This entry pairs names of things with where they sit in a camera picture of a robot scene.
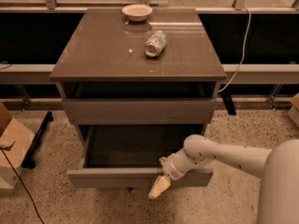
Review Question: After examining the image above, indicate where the cardboard box right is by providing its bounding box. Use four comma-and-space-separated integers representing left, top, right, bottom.
287, 92, 299, 127

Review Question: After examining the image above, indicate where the cardboard box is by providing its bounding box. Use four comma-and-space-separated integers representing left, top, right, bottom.
287, 92, 299, 127
0, 103, 35, 189

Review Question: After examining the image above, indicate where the white hanging cable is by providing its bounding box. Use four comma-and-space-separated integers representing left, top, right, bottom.
217, 7, 252, 94

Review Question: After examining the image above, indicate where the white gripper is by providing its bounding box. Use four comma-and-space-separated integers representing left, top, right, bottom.
149, 150, 190, 200

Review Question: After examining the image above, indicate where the white ceramic bowl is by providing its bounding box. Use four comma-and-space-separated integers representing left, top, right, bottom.
122, 4, 152, 22

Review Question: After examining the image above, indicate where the grey drawer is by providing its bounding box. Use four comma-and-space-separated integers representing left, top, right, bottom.
62, 99, 217, 125
67, 124, 203, 189

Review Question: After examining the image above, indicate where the black floor cable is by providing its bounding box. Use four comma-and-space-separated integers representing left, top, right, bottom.
0, 147, 46, 224

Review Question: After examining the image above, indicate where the black table leg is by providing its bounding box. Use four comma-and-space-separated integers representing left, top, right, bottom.
220, 88, 236, 116

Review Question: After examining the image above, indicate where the cardboard box left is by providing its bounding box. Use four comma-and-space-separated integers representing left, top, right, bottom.
0, 103, 35, 189

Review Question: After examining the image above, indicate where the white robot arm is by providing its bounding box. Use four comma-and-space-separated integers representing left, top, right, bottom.
149, 134, 299, 224

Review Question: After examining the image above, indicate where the black stand bar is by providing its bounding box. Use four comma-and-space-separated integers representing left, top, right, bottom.
21, 111, 53, 169

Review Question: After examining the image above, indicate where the grey top drawer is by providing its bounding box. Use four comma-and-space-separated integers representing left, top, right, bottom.
62, 99, 217, 125

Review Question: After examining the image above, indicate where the blue tape cross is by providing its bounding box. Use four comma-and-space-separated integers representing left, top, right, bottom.
127, 187, 134, 193

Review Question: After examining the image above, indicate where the crushed silver soda can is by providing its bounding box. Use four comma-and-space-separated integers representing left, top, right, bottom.
144, 30, 166, 57

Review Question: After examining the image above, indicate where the grey drawer cabinet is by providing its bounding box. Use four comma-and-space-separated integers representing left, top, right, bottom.
49, 7, 227, 145

